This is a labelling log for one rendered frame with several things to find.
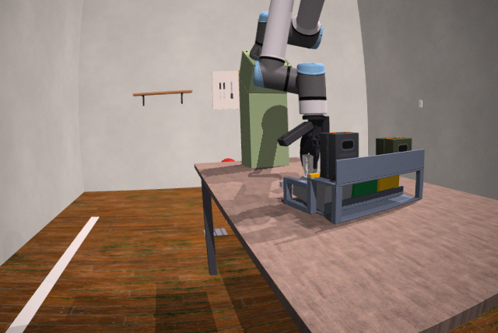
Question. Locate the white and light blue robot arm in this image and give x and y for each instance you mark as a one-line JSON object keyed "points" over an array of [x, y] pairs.
{"points": [[275, 28]]}

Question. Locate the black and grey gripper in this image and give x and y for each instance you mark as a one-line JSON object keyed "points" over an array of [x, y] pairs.
{"points": [[309, 143]]}

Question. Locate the yellow open bin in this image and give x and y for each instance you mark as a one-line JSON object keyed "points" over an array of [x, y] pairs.
{"points": [[387, 183]]}

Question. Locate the green open bin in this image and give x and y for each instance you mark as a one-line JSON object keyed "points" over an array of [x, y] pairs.
{"points": [[364, 188]]}

